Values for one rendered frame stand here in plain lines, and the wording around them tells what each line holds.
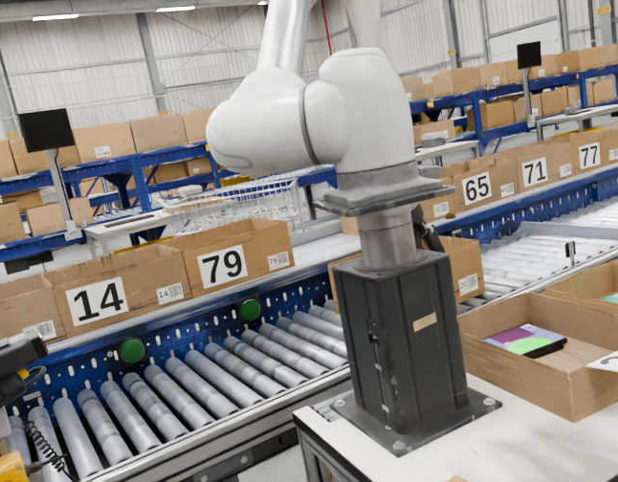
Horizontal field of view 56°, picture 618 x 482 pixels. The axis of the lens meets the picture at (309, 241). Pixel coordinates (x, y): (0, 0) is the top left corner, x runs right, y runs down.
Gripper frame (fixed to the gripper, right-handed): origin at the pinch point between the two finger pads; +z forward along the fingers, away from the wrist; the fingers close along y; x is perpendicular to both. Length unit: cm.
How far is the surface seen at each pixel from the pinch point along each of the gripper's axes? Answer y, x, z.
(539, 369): 58, -28, -4
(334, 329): -17.4, -31.1, 4.5
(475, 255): 0.1, 15.4, 7.6
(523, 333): 36.2, -9.8, 8.2
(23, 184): -497, -48, -60
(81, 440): -11, -102, -22
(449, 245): -13.4, 17.9, 6.8
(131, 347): -42, -80, -22
